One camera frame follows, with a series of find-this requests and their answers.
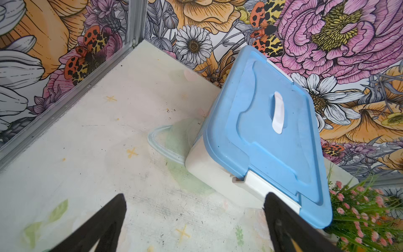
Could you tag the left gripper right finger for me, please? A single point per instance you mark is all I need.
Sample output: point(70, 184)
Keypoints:
point(289, 232)

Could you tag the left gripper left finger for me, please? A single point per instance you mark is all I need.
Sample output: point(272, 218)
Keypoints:
point(101, 231)

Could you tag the blue lid storage box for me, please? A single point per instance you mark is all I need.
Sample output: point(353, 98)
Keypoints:
point(261, 136)

